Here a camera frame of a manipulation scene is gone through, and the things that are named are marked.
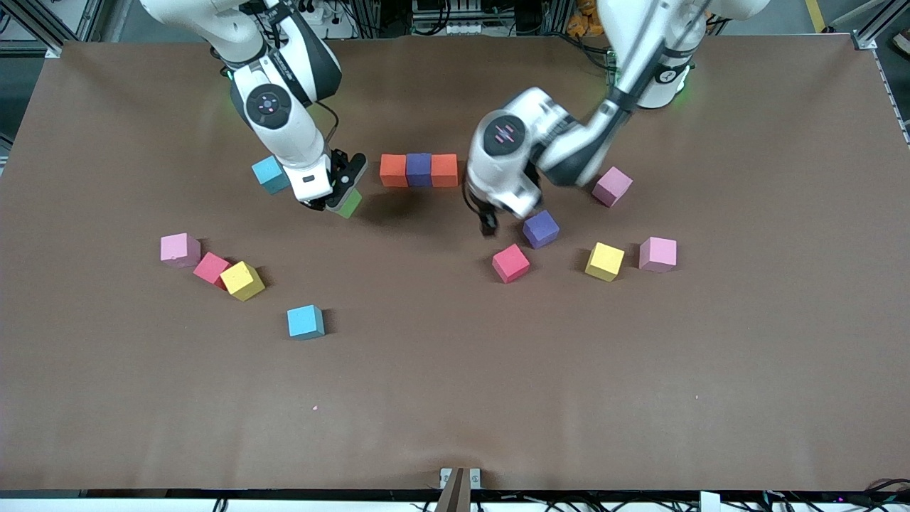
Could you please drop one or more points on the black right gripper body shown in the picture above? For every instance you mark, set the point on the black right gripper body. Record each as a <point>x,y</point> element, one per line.
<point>340,161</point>

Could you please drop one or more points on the green foam block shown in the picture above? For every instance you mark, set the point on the green foam block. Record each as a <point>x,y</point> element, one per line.
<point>350,206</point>

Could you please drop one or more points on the red foam block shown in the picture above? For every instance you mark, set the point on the red foam block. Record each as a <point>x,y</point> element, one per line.
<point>510,263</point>
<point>209,268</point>

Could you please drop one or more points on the purple foam block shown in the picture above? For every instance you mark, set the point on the purple foam block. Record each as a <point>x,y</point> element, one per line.
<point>419,170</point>
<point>542,230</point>

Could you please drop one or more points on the orange foam block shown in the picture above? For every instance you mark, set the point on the orange foam block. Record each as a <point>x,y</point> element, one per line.
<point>444,171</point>
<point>393,171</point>

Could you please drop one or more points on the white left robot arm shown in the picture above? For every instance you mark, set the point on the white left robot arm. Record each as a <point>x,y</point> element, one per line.
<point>505,171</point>

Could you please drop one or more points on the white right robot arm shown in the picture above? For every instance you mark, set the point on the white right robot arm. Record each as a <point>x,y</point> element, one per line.
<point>284,135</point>

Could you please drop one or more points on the cyan foam block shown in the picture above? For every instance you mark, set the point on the cyan foam block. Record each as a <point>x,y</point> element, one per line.
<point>306,321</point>
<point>266,174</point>

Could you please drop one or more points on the yellow foam block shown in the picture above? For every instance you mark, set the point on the yellow foam block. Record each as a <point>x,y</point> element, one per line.
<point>604,262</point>
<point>242,280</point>

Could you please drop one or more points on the lilac pink foam block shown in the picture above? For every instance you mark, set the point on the lilac pink foam block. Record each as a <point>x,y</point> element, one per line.
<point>612,186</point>

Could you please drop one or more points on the white power strip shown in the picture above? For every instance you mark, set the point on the white power strip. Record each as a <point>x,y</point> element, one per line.
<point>462,28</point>
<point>347,30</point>

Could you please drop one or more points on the pile of orange snacks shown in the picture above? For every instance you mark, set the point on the pile of orange snacks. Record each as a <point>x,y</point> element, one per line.
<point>583,21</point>

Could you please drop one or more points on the brown upright pole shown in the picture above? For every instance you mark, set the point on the brown upright pole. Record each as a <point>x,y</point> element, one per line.
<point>455,494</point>

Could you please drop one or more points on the small metal bracket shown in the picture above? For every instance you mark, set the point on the small metal bracket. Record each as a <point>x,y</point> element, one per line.
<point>445,476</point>

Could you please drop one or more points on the aluminium frame profile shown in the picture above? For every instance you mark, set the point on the aluminium frame profile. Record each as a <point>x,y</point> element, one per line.
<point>53,51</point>
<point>864,41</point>

